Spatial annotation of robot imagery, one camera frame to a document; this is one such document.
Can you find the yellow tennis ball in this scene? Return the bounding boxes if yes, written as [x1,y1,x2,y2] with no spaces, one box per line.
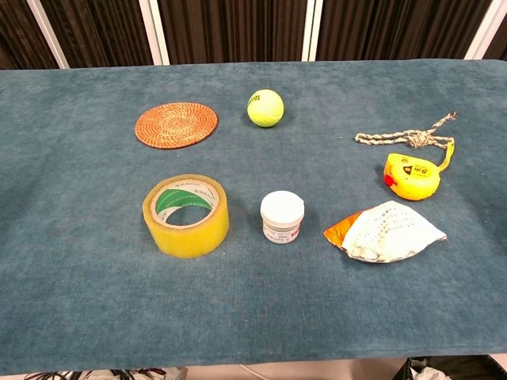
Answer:
[246,89,285,128]

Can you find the white partition post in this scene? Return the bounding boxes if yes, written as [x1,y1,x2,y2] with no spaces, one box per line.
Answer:
[137,0,170,67]
[301,0,324,63]
[25,0,71,70]
[463,0,507,61]

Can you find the crumpled white orange snack bag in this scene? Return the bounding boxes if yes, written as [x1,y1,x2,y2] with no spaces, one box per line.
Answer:
[322,199,448,264]

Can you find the clear packing tape roll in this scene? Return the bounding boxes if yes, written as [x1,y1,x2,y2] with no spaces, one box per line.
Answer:
[141,173,231,259]

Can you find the yellow tape measure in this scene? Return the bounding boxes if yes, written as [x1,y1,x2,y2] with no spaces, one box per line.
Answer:
[383,142,456,201]

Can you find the cables under table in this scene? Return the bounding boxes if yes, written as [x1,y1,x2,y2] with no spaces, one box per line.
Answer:
[21,367,189,380]

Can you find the round woven rattan coaster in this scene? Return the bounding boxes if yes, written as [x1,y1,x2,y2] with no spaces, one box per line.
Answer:
[134,101,219,150]

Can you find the small white plastic jar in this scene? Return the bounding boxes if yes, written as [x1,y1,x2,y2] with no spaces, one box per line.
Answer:
[259,190,306,245]

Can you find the teal table cloth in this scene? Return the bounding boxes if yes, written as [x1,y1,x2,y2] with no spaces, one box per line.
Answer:
[0,58,507,376]

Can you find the braided beige rope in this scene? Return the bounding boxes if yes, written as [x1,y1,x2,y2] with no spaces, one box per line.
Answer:
[354,111,457,150]

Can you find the black box under table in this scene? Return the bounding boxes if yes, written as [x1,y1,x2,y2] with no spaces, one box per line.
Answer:
[402,355,507,380]

